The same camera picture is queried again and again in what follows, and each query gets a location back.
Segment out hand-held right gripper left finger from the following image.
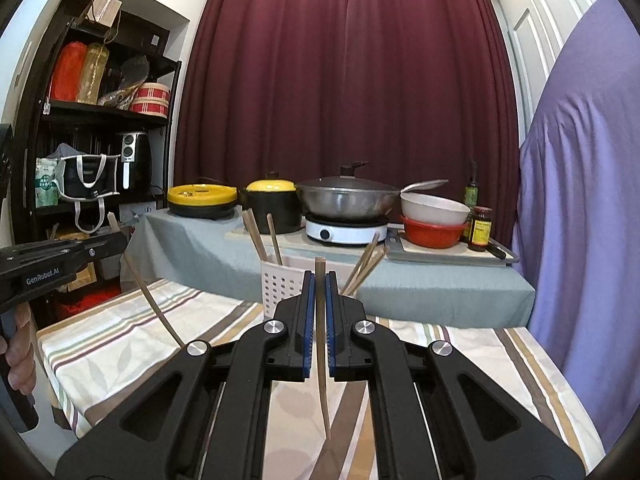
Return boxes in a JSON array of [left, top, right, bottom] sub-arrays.
[[55, 270, 317, 480]]

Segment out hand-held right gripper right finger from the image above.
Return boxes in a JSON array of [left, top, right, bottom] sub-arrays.
[[326, 271, 586, 480]]

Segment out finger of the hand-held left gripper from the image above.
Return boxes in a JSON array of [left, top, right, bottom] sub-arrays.
[[0, 233, 129, 267]]

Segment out white perforated utensil holder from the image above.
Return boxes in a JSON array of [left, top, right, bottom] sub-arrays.
[[261, 255, 362, 321]]

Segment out person's left hand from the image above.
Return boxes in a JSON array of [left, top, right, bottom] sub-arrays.
[[5, 302, 37, 394]]

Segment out brown cardboard box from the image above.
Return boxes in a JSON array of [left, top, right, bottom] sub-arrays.
[[65, 260, 99, 294]]

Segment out green packet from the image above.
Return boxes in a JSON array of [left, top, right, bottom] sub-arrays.
[[35, 158, 61, 209]]

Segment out white power socket box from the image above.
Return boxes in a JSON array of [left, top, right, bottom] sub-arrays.
[[122, 201, 156, 226]]

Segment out pale wooden board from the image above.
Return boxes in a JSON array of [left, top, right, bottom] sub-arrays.
[[225, 227, 391, 257]]

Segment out white induction cooker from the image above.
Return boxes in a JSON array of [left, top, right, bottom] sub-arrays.
[[305, 213, 390, 246]]

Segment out striped tablecloth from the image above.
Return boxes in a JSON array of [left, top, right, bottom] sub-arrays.
[[37, 277, 609, 480]]

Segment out black air fryer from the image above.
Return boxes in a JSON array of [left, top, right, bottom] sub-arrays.
[[117, 131, 152, 192]]

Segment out black pot yellow lid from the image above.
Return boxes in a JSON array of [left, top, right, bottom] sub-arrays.
[[242, 172, 304, 235]]

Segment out grey-green tablecloth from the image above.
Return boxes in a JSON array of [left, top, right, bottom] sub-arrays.
[[120, 207, 537, 329]]

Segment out red bowl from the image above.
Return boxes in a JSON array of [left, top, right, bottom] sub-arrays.
[[401, 216, 470, 249]]

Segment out grey tray with board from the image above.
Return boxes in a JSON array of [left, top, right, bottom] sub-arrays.
[[384, 229, 520, 267]]

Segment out dark wok lid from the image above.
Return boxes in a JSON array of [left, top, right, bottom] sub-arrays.
[[295, 161, 402, 197]]

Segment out yellow lidded electric pan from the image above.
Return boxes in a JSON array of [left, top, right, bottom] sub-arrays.
[[166, 184, 239, 220]]

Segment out black shelf unit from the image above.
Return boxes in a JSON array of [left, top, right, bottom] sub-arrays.
[[15, 0, 183, 331]]

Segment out white bowl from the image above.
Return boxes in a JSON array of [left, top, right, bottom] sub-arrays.
[[400, 194, 472, 226]]

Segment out brown wrapped bundle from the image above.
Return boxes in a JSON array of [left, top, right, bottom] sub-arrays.
[[97, 86, 137, 109]]

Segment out grey ladle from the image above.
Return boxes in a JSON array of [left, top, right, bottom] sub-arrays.
[[400, 178, 450, 195]]

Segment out red striped round box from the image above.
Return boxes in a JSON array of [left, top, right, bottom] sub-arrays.
[[129, 83, 172, 120]]

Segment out red lidded sauce jar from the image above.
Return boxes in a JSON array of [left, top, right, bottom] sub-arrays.
[[468, 206, 494, 253]]

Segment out gold wrapped package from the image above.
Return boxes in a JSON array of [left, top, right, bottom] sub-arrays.
[[76, 42, 110, 105]]

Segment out red padded bag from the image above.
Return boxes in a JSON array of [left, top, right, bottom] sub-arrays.
[[48, 41, 87, 102]]

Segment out dark bottle green label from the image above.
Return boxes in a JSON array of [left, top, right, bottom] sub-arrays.
[[462, 160, 480, 244]]

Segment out maroon curtain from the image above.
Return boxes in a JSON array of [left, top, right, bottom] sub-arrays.
[[172, 0, 522, 233]]

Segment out brown paper bag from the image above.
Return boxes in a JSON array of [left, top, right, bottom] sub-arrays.
[[85, 0, 123, 28]]

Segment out purple cloth cover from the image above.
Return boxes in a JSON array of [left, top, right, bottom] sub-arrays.
[[517, 0, 640, 453]]

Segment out white panelled door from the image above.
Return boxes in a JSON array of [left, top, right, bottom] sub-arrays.
[[500, 0, 608, 133]]

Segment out black tote bag white handles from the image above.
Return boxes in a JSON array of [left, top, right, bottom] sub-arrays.
[[57, 154, 121, 234]]

